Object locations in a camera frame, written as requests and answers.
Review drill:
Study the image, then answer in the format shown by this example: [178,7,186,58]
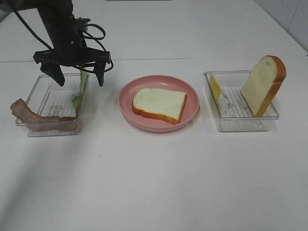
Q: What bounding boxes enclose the left clear plastic container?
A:
[15,73,90,137]

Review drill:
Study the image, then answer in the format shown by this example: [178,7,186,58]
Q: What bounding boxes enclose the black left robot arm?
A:
[0,0,113,86]

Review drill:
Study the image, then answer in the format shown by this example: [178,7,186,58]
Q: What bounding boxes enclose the bread slice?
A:
[241,55,286,117]
[132,88,187,125]

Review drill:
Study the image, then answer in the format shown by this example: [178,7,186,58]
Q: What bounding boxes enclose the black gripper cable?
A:
[12,9,114,74]

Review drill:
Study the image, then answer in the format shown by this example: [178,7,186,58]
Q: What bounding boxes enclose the clear plastic container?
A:
[15,73,90,137]
[204,70,279,132]

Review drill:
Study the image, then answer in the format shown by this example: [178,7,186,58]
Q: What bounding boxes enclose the right clear plastic container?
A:
[204,70,279,132]

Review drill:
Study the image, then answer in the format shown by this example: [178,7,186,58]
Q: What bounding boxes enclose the yellow cheese slice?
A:
[209,74,222,103]

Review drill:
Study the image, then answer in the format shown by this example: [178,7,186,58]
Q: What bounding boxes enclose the long bacon strip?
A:
[10,98,63,123]

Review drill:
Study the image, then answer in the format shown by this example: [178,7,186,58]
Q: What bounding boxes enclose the pink round plate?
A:
[118,75,199,132]

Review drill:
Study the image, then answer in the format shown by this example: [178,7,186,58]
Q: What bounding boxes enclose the green lettuce leaf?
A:
[72,71,88,114]

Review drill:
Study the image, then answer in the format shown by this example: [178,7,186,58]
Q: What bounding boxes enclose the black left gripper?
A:
[33,31,111,86]

